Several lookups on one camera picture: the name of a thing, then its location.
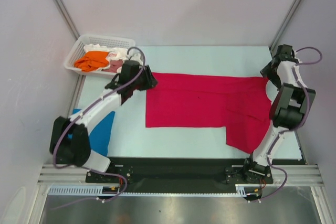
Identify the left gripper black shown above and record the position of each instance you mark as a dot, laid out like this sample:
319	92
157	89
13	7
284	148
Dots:
150	82

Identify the orange t shirt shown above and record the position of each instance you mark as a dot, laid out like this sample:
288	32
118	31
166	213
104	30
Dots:
93	61

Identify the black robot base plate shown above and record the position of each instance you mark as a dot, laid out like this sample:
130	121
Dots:
166	171

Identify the white slotted cable duct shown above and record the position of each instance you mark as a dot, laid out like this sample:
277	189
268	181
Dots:
200	190

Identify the white plastic basket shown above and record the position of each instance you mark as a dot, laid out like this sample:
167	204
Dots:
78	52

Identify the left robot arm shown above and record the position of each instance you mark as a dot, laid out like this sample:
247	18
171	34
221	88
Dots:
70	145

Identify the maroon t shirt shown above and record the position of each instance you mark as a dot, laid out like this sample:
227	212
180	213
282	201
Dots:
115	66

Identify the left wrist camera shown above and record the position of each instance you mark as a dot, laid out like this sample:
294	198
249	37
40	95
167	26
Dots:
137	57

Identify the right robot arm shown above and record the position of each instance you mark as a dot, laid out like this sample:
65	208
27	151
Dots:
288	112

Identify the aluminium frame post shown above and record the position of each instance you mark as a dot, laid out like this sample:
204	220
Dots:
67	18
285	24

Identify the left aluminium frame post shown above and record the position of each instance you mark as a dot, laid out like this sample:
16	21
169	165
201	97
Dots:
67	18

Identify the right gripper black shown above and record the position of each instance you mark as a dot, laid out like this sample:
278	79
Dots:
268	71

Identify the red t shirt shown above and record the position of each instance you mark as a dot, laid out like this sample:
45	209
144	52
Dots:
239	104

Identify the white t shirt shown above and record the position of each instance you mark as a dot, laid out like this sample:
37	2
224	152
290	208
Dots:
114	53

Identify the right aluminium frame post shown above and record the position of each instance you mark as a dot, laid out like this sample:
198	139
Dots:
285	24

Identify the folded blue t shirt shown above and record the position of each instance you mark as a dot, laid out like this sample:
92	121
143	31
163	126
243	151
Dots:
96	140

